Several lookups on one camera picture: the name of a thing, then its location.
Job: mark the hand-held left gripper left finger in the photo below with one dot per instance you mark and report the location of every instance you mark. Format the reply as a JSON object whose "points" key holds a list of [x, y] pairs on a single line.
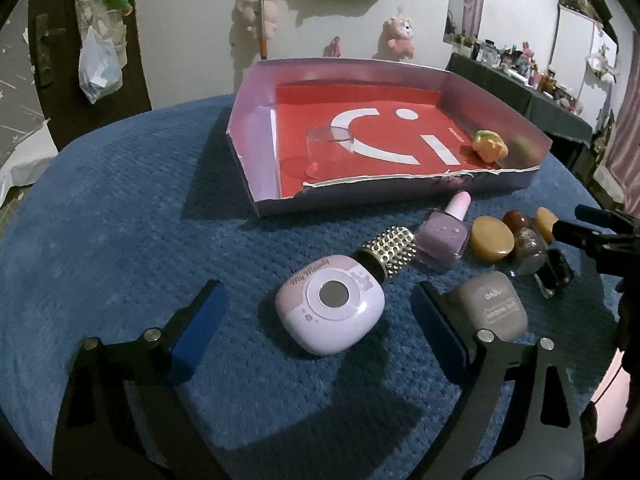
{"points": [[200, 330]]}

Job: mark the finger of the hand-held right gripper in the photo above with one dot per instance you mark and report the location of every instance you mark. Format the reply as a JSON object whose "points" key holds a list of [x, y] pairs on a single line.
{"points": [[600, 214], [590, 242]]}

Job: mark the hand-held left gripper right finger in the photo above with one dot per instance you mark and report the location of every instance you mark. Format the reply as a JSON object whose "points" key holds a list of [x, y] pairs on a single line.
{"points": [[435, 325]]}

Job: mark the black nail polish bottle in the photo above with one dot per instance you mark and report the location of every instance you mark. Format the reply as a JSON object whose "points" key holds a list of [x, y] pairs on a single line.
{"points": [[557, 271]]}

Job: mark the glitter bottle brown ball cap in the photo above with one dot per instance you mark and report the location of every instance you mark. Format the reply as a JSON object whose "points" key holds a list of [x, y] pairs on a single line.
{"points": [[529, 256]]}

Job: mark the grey earbuds case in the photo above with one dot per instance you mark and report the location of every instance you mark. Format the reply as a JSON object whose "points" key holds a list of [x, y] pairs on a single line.
{"points": [[495, 307]]}

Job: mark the studded cap bottle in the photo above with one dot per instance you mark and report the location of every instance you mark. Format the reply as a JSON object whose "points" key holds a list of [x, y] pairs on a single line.
{"points": [[394, 249]]}

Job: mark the lavender square compact case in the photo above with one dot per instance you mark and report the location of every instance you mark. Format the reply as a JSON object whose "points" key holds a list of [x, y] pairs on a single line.
{"points": [[310, 325]]}

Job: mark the pink cardboard box red bottom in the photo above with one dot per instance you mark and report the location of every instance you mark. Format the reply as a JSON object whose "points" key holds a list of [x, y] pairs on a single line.
{"points": [[310, 105]]}

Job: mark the small yellow polished stone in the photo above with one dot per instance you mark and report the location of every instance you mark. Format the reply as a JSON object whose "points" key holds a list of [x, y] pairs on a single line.
{"points": [[546, 222]]}

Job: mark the pink striped curtain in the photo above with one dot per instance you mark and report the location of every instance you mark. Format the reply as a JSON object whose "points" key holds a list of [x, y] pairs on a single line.
{"points": [[625, 135]]}

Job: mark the purple nail polish bottle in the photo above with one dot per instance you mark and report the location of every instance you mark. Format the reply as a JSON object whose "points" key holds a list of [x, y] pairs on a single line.
{"points": [[442, 235]]}

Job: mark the large yellow polished stone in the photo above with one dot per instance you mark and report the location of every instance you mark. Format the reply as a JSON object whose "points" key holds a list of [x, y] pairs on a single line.
{"points": [[492, 242]]}

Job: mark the green bear toy figure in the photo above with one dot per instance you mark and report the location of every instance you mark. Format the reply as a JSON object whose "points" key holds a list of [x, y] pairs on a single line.
{"points": [[491, 146]]}

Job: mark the dark cloth covered table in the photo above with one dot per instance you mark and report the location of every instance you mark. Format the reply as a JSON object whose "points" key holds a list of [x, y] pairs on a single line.
{"points": [[505, 90]]}

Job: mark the row of small table items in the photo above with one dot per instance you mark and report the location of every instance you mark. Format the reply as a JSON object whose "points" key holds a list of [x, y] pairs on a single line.
{"points": [[520, 60]]}

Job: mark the white wardrobe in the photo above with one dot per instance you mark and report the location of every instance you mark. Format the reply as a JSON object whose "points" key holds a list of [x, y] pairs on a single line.
{"points": [[575, 40]]}

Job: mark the clear plastic cup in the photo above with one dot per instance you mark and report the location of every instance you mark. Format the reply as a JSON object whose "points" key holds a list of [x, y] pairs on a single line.
{"points": [[330, 147]]}

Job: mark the white paper sheet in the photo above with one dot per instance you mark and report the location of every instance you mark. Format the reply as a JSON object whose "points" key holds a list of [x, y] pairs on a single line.
{"points": [[25, 160]]}

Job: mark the dark brown door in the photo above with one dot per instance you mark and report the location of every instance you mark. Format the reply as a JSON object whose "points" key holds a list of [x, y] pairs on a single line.
{"points": [[65, 105]]}

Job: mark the pink cow plush toy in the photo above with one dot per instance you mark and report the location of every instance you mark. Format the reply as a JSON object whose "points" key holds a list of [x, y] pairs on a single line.
{"points": [[399, 32]]}

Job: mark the hanging plastic bag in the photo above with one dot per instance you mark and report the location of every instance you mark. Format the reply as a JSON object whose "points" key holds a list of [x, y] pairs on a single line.
{"points": [[100, 67]]}

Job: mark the mop with orange grip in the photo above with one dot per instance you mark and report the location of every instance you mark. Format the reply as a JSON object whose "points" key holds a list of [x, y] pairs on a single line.
{"points": [[261, 20]]}

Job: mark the pale pink plush toy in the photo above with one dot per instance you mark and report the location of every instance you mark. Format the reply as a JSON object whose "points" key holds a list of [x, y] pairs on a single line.
{"points": [[272, 12]]}

